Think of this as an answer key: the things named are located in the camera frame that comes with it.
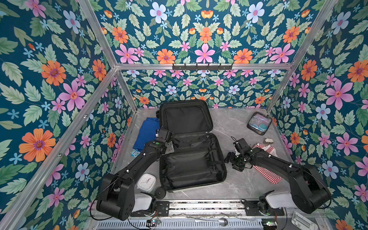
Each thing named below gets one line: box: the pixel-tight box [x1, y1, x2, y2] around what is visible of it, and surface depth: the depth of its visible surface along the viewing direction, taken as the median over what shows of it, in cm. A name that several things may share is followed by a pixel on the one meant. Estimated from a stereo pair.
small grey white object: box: [262, 138, 275, 145], surface depth 100 cm
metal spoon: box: [194, 217, 229, 227], surface depth 72 cm
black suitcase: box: [155, 100, 228, 200], surface depth 92 cm
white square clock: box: [137, 172, 157, 193], surface depth 81 cm
